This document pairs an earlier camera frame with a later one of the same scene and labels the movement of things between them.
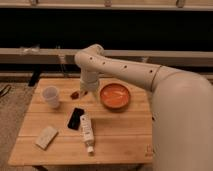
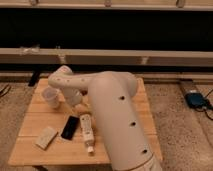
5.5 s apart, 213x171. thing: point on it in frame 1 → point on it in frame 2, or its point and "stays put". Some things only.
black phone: (75, 119) → (70, 127)
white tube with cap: (87, 132) stays put
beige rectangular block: (46, 137) stays put
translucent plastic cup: (50, 94) stays put
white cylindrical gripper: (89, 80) → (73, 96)
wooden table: (68, 126) stays put
